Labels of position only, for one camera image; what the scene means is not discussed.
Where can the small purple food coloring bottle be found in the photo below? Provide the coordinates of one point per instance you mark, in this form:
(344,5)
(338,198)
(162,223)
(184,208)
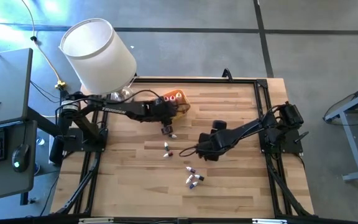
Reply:
(191,170)

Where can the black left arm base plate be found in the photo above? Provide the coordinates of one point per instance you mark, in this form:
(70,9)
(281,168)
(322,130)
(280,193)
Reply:
(73,144)

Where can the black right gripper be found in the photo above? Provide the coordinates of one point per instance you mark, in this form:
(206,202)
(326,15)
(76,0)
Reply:
(213,144)

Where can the black aluminium table frame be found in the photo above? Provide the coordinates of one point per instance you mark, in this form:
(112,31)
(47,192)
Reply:
(197,80)

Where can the small red food coloring bottle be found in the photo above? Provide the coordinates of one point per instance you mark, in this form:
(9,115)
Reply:
(169,154)

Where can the white shade silver table lamp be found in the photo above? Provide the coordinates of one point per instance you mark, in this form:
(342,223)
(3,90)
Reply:
(98,56)

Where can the yellow plastic bin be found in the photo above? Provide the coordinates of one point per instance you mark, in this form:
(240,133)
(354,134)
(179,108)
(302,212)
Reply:
(183,107)

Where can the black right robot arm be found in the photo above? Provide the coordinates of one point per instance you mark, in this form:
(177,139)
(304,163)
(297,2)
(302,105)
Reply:
(247,129)

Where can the black cylindrical device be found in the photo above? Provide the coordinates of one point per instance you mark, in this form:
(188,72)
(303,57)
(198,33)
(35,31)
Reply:
(56,151)

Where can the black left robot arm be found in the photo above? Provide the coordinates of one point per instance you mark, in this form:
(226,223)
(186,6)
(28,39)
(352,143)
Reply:
(117,109)

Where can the black computer mouse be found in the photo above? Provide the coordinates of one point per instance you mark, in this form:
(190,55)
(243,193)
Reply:
(20,155)

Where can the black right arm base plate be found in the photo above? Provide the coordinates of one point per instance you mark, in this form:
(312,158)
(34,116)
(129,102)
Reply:
(294,146)

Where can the silver metal bracket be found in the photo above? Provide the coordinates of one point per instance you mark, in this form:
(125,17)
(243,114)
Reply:
(96,221)
(269,221)

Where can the grey desk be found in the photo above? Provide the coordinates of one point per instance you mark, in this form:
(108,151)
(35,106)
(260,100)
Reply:
(5,84)

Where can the small green food coloring bottle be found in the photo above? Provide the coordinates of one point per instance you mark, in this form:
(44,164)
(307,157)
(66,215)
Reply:
(167,147)

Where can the small blue food coloring bottle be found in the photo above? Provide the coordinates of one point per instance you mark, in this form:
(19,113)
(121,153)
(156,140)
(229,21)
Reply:
(193,185)

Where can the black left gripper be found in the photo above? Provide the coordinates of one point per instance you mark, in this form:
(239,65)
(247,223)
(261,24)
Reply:
(162,112)

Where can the large yellow food coloring bottle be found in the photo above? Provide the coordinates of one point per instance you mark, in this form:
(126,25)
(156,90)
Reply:
(179,96)

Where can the grey metal table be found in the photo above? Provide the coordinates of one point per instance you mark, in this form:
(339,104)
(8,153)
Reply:
(351,140)

